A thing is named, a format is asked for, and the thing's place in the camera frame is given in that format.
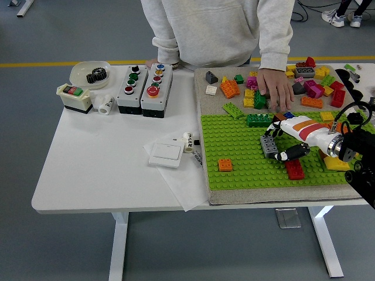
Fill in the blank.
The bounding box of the grey-brown mat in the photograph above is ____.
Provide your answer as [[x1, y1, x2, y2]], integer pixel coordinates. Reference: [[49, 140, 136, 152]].
[[193, 63, 375, 205]]

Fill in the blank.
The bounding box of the white paper sheet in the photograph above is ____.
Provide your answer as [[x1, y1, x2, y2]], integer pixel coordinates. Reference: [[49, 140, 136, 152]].
[[142, 137, 212, 212]]

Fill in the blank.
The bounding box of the grey emergency-stop control box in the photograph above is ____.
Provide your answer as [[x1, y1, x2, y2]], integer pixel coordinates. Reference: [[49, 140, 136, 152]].
[[140, 63, 173, 119]]

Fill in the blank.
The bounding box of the green studded baseplate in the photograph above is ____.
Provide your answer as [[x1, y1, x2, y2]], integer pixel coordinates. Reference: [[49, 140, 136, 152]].
[[200, 111, 375, 191]]

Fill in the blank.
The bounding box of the orange two-by-two brick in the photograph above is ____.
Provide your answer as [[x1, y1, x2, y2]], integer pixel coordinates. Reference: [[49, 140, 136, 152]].
[[218, 157, 234, 173]]

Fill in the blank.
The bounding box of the black round brick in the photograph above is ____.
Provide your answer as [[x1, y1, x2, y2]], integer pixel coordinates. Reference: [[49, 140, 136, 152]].
[[347, 111, 366, 125]]

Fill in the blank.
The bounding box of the yellow curved brick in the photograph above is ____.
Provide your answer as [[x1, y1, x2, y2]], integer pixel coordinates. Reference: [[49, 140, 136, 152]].
[[322, 156, 351, 171]]

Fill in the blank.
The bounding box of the dark green two-by-four brick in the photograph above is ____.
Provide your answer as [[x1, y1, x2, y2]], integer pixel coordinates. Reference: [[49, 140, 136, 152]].
[[245, 113, 275, 128]]

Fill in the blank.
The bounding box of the orange two-by-four brick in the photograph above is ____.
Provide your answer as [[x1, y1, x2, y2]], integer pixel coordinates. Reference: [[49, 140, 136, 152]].
[[301, 96, 324, 108], [329, 121, 351, 134], [220, 79, 241, 98]]

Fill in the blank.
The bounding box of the white table leg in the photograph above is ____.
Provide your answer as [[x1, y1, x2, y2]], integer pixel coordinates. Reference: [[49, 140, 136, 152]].
[[107, 211, 129, 279], [307, 204, 345, 278]]

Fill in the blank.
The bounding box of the black floor cable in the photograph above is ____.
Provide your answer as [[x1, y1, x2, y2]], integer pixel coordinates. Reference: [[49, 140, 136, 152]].
[[291, 0, 310, 22]]

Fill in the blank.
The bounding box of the person's left hand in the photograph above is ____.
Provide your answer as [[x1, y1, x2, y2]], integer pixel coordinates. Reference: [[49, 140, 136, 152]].
[[256, 68, 295, 112]]

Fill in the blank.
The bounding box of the white wall switch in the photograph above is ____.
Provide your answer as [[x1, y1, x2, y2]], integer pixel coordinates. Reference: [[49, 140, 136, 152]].
[[148, 139, 184, 170]]

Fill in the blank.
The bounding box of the red two-by-four brick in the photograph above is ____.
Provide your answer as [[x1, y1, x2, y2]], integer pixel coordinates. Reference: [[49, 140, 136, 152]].
[[284, 159, 306, 180], [330, 89, 346, 108]]

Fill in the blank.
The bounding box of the small white labelled tube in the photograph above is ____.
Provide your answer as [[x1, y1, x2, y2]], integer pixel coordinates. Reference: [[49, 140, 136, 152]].
[[182, 132, 196, 155]]

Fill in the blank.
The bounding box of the grey four-button control box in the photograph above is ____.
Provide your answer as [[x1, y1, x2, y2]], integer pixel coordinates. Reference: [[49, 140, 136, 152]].
[[116, 65, 149, 115]]

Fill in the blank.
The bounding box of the white pipe tee fitting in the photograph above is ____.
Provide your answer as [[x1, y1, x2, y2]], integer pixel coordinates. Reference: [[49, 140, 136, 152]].
[[90, 94, 115, 115]]

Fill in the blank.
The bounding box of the cream red-green switch box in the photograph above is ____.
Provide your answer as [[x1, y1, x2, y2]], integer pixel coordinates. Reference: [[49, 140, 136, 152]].
[[56, 83, 91, 115]]

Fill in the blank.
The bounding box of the dark green tall brick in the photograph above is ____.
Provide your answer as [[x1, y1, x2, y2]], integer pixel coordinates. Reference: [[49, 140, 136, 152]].
[[253, 90, 267, 110]]

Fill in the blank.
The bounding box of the silver floor plate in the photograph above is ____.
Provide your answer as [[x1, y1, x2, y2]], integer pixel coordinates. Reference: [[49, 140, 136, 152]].
[[275, 207, 302, 229]]

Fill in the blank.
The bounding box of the black cup tray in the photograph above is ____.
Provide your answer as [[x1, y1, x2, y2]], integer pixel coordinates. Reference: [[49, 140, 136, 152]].
[[335, 68, 364, 101]]

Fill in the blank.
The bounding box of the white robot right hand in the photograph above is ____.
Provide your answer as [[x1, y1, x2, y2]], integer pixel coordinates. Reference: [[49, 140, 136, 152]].
[[264, 115, 338, 162]]

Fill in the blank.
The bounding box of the white bowl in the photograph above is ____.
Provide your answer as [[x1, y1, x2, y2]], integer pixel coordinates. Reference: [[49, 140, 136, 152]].
[[69, 60, 113, 90]]

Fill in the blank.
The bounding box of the white table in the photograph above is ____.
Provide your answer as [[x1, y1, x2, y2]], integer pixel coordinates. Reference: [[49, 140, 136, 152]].
[[30, 63, 375, 279]]

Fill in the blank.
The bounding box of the black metal gear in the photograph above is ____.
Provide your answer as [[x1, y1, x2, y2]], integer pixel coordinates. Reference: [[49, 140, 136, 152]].
[[86, 70, 102, 85], [93, 67, 108, 82]]

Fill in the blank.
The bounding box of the white table foot frame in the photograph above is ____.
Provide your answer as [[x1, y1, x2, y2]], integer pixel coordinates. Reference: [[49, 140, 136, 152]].
[[8, 0, 36, 18]]

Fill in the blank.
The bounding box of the person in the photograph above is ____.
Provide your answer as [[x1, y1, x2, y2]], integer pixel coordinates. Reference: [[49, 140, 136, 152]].
[[321, 0, 375, 29], [140, 0, 295, 112]]

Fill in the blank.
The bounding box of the grey upturned two-by-four brick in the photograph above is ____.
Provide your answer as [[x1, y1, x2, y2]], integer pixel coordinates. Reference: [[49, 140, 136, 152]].
[[294, 67, 316, 78]]

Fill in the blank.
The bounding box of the lime green two-by-four brick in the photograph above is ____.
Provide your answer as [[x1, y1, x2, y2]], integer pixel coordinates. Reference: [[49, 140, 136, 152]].
[[222, 102, 246, 119]]

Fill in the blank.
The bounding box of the yellow two-by-four brick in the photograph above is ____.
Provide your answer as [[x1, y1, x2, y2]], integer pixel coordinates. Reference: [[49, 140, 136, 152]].
[[313, 66, 331, 80]]

